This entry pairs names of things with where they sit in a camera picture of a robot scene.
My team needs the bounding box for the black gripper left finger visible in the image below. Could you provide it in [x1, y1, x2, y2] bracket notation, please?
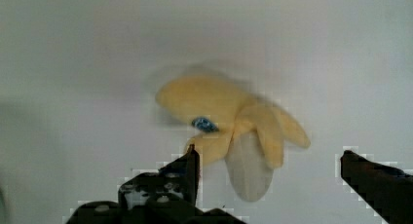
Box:
[66, 145, 246, 224]

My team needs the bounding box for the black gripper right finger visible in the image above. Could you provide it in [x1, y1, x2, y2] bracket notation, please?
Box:
[340, 150, 413, 224]

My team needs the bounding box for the yellow peeled banana toy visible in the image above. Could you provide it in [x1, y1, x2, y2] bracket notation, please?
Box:
[156, 75, 311, 202]

